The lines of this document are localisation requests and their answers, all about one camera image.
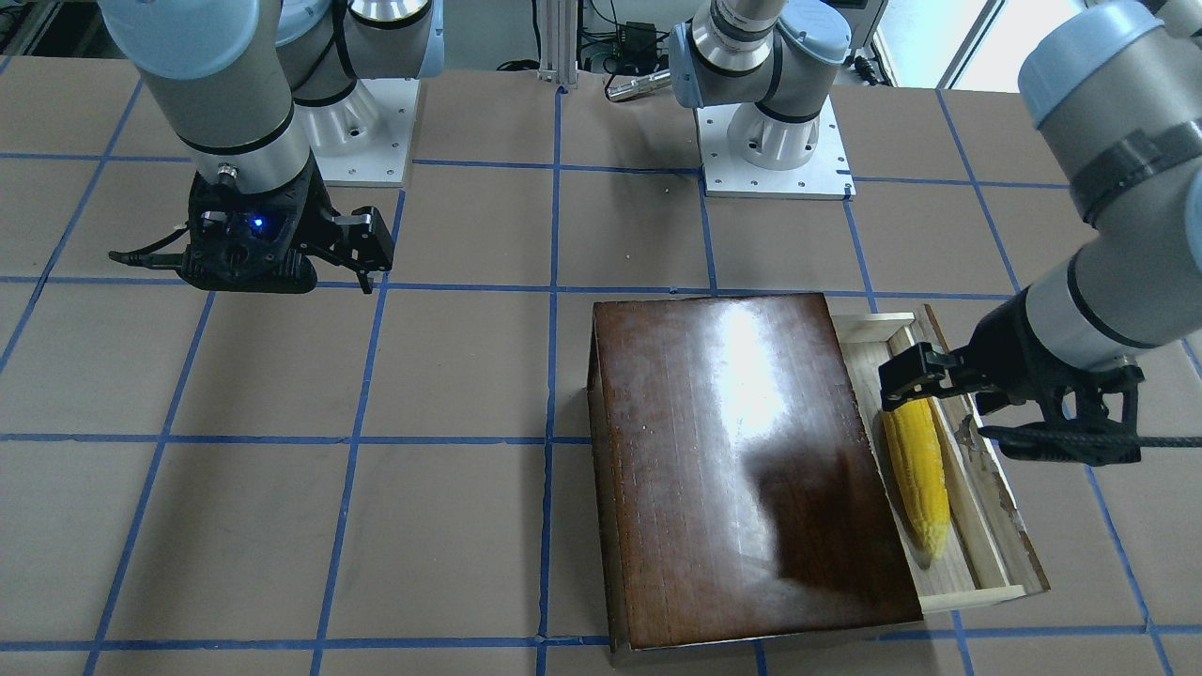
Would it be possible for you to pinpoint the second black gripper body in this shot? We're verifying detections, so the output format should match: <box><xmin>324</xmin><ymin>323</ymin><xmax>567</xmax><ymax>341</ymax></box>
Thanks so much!
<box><xmin>188</xmin><ymin>158</ymin><xmax>338</xmax><ymax>255</ymax></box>

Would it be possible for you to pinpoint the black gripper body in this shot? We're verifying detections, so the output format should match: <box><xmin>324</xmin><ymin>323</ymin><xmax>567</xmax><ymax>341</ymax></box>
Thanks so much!
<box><xmin>962</xmin><ymin>293</ymin><xmax>1070</xmax><ymax>420</ymax></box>

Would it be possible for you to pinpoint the yellow corn cob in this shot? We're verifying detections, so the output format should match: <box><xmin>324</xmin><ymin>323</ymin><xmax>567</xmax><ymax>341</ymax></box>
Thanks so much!
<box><xmin>883</xmin><ymin>399</ymin><xmax>950</xmax><ymax>568</ymax></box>

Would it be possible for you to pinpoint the light wood drawer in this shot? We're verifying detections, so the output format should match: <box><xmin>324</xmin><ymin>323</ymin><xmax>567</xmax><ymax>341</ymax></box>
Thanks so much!
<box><xmin>832</xmin><ymin>306</ymin><xmax>1049</xmax><ymax>615</ymax></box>

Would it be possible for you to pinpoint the dark wooden drawer box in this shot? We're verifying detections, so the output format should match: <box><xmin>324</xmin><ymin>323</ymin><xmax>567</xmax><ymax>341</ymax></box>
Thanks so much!
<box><xmin>585</xmin><ymin>293</ymin><xmax>924</xmax><ymax>657</ymax></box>

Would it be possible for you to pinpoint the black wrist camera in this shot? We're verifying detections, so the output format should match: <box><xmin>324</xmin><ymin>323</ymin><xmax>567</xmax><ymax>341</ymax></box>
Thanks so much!
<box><xmin>108</xmin><ymin>210</ymin><xmax>317</xmax><ymax>295</ymax></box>
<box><xmin>978</xmin><ymin>362</ymin><xmax>1201</xmax><ymax>467</ymax></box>

